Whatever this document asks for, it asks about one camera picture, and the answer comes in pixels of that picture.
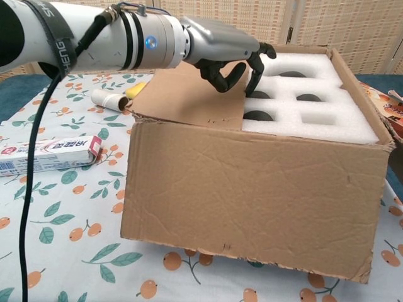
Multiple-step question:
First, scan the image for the floral tablecloth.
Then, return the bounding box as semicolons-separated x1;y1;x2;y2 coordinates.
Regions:
0;72;403;302

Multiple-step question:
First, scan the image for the orange snack package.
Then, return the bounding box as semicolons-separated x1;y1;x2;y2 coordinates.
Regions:
358;80;403;148

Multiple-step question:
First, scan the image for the white foam insert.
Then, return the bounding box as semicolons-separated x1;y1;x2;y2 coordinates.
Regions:
241;52;378;146

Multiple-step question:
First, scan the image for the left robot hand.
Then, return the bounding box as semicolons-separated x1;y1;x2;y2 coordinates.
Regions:
179;17;277;97

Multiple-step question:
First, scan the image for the brown cardboard box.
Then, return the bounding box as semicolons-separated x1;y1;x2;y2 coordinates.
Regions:
119;43;396;284

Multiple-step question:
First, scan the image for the white cardboard tube roll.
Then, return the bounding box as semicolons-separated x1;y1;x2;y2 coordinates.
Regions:
91;88;132;113

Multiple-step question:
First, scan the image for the pink white toothpaste box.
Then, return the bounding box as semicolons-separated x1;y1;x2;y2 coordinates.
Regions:
0;135;104;179

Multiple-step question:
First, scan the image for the yellow sponge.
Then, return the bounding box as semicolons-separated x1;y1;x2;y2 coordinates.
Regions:
125;81;149;100

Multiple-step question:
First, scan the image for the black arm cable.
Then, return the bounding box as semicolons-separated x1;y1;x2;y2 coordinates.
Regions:
19;12;111;302

